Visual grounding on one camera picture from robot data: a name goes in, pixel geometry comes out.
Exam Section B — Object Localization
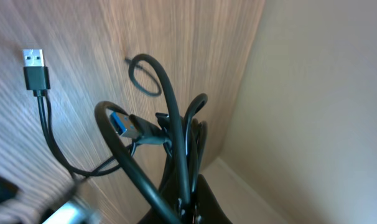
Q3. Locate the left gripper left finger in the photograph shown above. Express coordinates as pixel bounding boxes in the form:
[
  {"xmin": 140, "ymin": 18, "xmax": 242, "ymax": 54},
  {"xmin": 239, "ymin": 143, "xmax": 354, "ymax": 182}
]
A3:
[{"xmin": 138, "ymin": 174, "xmax": 182, "ymax": 224}]

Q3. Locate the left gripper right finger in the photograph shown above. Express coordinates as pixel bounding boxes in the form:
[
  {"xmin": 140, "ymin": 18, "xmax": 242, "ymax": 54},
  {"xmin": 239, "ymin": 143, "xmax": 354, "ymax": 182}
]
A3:
[{"xmin": 195, "ymin": 174, "xmax": 231, "ymax": 224}]

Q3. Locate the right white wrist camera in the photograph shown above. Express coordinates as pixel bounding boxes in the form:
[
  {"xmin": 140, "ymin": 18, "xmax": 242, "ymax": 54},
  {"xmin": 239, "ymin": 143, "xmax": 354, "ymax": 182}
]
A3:
[{"xmin": 0, "ymin": 184, "xmax": 101, "ymax": 224}]

